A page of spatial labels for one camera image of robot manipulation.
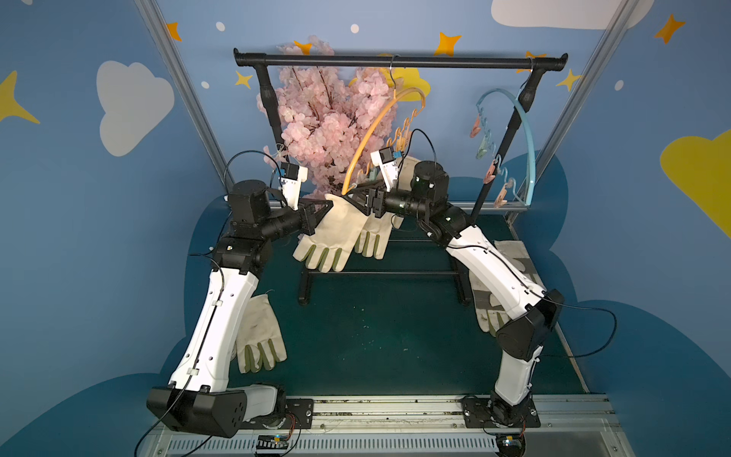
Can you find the cream glove under right arm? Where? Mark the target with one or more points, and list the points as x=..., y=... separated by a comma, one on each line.
x=490, y=313

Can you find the cream glove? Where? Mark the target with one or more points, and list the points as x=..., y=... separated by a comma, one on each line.
x=259, y=342
x=406, y=173
x=335, y=237
x=374, y=236
x=517, y=255

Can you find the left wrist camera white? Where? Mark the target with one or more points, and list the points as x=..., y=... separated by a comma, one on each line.
x=292, y=178

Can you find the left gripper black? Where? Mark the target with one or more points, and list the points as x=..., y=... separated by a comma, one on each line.
x=309, y=217

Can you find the pink cherry blossom branch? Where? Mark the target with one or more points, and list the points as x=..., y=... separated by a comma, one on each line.
x=324, y=119

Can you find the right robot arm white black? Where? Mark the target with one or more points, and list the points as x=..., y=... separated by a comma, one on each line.
x=532, y=311

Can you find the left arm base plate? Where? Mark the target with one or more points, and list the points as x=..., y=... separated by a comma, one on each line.
x=295, y=413

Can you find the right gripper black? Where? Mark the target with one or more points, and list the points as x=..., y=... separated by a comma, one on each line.
x=376, y=203

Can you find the black clothes rack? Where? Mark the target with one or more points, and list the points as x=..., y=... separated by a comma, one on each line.
x=537, y=66

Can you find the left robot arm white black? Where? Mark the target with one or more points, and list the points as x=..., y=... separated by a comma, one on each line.
x=197, y=398

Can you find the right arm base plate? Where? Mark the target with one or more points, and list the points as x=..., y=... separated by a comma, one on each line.
x=493, y=412

